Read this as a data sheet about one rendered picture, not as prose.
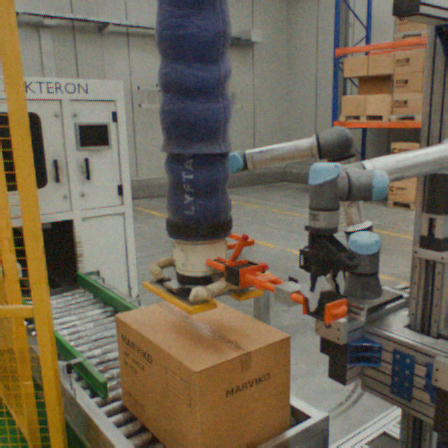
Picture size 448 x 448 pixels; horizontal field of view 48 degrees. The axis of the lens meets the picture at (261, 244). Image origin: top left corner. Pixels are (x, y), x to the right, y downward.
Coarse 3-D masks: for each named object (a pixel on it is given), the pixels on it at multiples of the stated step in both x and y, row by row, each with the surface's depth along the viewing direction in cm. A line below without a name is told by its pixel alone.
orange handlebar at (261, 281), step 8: (248, 240) 188; (232, 248) 184; (208, 264) 162; (216, 264) 159; (256, 272) 150; (248, 280) 146; (256, 280) 143; (264, 280) 141; (272, 280) 143; (280, 280) 142; (264, 288) 141; (272, 288) 138; (296, 296) 130; (336, 312) 121; (344, 312) 122
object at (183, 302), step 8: (152, 280) 180; (168, 280) 172; (152, 288) 172; (160, 288) 171; (168, 288) 170; (184, 288) 162; (160, 296) 168; (168, 296) 164; (176, 296) 163; (184, 296) 162; (176, 304) 159; (184, 304) 157; (192, 304) 156; (200, 304) 157; (208, 304) 157; (216, 304) 158; (192, 312) 153
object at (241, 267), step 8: (232, 264) 153; (240, 264) 155; (248, 264) 155; (256, 264) 154; (232, 272) 148; (240, 272) 147; (248, 272) 148; (224, 280) 153; (232, 280) 149; (240, 280) 147
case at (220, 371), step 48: (144, 336) 178; (192, 336) 177; (240, 336) 177; (288, 336) 177; (144, 384) 186; (192, 384) 156; (240, 384) 166; (288, 384) 181; (192, 432) 161; (240, 432) 170
